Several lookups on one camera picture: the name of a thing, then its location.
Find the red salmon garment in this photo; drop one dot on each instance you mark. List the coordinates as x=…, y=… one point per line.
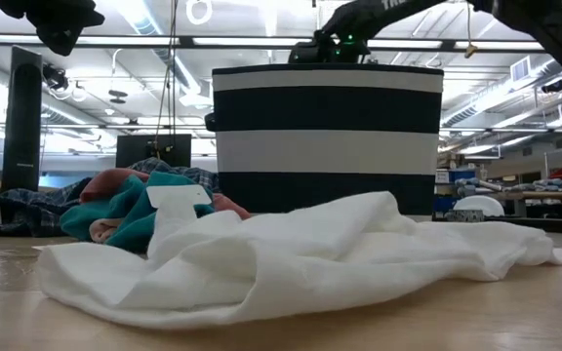
x=110, y=183

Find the teal garment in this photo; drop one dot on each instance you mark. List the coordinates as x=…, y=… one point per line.
x=86, y=217
x=164, y=180

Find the blue plaid shirt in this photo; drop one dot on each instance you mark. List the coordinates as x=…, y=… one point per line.
x=32, y=209

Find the large white paper tag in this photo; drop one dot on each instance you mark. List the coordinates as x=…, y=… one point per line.
x=178, y=195

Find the pale pink garment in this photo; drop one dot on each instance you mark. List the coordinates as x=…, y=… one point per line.
x=103, y=229

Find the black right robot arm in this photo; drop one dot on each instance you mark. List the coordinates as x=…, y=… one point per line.
x=554, y=29

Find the navy white striped fabric basket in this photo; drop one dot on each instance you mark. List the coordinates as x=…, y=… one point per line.
x=325, y=107

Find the black monitor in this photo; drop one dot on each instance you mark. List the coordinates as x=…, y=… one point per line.
x=134, y=151

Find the yellow hanging tag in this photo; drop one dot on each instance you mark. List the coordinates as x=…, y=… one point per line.
x=470, y=50

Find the blue storage bin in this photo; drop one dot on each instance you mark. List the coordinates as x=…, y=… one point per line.
x=456, y=175

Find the white garment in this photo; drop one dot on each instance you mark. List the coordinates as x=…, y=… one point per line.
x=286, y=263

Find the white round object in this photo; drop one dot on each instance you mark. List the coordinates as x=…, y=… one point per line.
x=481, y=205

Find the background work table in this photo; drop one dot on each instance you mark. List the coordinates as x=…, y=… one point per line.
x=554, y=196

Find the black ceiling camera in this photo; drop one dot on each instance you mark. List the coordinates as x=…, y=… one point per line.
x=55, y=78

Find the black frame post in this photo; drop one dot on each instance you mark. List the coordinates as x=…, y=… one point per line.
x=21, y=122

